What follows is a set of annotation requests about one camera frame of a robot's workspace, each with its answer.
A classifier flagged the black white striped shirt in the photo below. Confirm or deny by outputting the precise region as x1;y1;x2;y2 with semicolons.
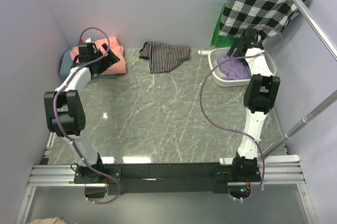
139;41;191;74

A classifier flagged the silver diagonal rack pole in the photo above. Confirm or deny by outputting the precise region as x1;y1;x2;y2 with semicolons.
263;90;337;158

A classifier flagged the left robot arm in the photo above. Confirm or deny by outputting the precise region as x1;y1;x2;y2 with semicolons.
44;40;124;175

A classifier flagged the green hanging cloth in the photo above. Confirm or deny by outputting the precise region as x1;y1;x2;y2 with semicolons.
209;3;237;47

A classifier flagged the pink folded t shirt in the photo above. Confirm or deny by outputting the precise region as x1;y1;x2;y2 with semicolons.
70;37;126;75

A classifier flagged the white rack foot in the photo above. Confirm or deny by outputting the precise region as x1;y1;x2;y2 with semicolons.
197;47;232;57

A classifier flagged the beige cloth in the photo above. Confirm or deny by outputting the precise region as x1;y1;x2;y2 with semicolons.
28;217;67;224

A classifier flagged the aluminium rail frame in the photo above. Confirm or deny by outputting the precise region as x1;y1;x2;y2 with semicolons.
18;129;318;223

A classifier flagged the black base beam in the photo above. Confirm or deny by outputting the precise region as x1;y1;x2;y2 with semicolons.
73;162;264;196

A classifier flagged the white plastic laundry basket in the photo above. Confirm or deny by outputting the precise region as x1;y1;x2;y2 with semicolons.
199;48;277;87

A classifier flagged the purple t shirt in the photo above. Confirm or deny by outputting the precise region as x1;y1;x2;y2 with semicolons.
217;55;252;81

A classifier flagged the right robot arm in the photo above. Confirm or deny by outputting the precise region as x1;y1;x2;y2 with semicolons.
230;29;280;181

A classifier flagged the silver metal rack pole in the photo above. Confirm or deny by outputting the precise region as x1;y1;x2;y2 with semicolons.
292;0;336;61

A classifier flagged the black white checkered cloth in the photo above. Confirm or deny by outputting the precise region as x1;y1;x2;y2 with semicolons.
218;0;300;40

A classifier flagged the grey-blue folded t shirt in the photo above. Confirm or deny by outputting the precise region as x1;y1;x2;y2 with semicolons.
59;50;117;80

